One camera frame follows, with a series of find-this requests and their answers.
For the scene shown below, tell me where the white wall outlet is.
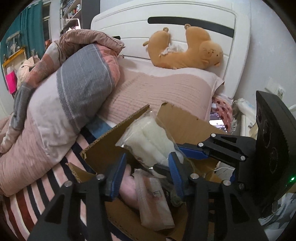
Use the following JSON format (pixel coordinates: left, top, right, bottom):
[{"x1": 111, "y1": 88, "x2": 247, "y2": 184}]
[{"x1": 265, "y1": 76, "x2": 286, "y2": 98}]

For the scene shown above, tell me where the white fluffy robe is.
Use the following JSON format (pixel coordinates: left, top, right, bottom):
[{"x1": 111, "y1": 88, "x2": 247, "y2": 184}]
[{"x1": 17, "y1": 57, "x2": 41, "y2": 84}]

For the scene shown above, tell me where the blue cloth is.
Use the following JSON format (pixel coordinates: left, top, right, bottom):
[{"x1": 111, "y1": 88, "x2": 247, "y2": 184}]
[{"x1": 87, "y1": 118, "x2": 116, "y2": 138}]

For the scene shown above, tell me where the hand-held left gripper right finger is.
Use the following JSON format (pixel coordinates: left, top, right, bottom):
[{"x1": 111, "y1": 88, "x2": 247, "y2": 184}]
[{"x1": 168, "y1": 152, "x2": 269, "y2": 241}]

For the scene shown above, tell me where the pink towel packet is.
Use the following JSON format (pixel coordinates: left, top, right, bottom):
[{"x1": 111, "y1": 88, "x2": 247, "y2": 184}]
[{"x1": 134, "y1": 169, "x2": 175, "y2": 231}]

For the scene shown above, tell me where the pink polka dot cloth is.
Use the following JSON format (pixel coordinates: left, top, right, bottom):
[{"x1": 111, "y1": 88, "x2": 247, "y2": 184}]
[{"x1": 211, "y1": 96, "x2": 233, "y2": 133}]

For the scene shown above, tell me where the white bed headboard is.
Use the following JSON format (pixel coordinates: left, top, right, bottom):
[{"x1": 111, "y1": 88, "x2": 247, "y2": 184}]
[{"x1": 90, "y1": 0, "x2": 252, "y2": 100}]

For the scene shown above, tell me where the grey white patterned cloth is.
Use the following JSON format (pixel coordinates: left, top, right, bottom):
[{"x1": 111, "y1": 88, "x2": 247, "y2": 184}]
[{"x1": 258, "y1": 192, "x2": 296, "y2": 241}]

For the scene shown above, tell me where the white bedside table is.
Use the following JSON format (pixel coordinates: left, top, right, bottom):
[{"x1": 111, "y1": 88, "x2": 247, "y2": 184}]
[{"x1": 240, "y1": 113, "x2": 257, "y2": 139}]

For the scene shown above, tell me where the orange plush bear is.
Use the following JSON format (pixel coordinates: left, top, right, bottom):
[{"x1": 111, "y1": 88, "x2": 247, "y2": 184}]
[{"x1": 142, "y1": 24, "x2": 224, "y2": 70}]

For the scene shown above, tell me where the tall bookshelf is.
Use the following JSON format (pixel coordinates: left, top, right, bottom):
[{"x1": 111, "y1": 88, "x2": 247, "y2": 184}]
[{"x1": 60, "y1": 0, "x2": 82, "y2": 36}]

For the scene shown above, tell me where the teal curtain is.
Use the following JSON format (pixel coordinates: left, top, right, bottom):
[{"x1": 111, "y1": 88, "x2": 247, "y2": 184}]
[{"x1": 3, "y1": 0, "x2": 47, "y2": 63}]

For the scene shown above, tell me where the pink grey striped duvet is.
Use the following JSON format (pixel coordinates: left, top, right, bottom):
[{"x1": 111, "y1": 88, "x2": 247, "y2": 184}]
[{"x1": 0, "y1": 29, "x2": 126, "y2": 197}]

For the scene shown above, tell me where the pink ribbed pillow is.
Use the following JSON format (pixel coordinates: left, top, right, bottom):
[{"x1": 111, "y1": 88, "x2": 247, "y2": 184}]
[{"x1": 97, "y1": 59, "x2": 225, "y2": 130}]

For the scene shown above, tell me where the pink plush toy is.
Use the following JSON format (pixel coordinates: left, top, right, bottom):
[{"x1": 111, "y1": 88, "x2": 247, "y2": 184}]
[{"x1": 119, "y1": 171, "x2": 141, "y2": 210}]

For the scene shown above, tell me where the pink bag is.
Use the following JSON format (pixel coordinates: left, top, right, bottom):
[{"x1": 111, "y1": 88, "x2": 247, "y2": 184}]
[{"x1": 6, "y1": 71, "x2": 17, "y2": 94}]

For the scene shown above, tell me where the white cable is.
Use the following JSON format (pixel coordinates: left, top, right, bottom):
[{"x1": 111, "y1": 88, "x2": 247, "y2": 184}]
[{"x1": 214, "y1": 166, "x2": 235, "y2": 173}]

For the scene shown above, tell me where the window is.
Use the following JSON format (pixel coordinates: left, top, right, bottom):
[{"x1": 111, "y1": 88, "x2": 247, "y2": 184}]
[{"x1": 43, "y1": 2, "x2": 51, "y2": 42}]

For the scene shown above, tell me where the cardboard box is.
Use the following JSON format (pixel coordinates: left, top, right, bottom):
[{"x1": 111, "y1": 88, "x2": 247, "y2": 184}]
[{"x1": 67, "y1": 102, "x2": 229, "y2": 241}]

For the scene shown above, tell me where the yellow shelf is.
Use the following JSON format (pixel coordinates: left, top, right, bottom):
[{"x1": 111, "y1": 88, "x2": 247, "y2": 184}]
[{"x1": 2, "y1": 49, "x2": 26, "y2": 77}]

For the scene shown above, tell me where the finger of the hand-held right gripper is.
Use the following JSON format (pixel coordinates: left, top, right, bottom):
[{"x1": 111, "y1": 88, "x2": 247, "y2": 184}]
[
  {"x1": 153, "y1": 163, "x2": 174, "y2": 180},
  {"x1": 176, "y1": 133, "x2": 255, "y2": 166}
]

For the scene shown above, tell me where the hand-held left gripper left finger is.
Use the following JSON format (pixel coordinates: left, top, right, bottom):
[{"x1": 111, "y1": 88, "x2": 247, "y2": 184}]
[{"x1": 27, "y1": 152, "x2": 128, "y2": 241}]

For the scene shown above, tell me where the glass display case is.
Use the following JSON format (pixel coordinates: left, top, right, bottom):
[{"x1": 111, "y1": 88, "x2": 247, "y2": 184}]
[{"x1": 6, "y1": 34, "x2": 21, "y2": 61}]

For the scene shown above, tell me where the white cotton packet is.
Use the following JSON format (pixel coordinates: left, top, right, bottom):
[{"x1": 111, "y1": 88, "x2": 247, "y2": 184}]
[{"x1": 115, "y1": 111, "x2": 195, "y2": 172}]

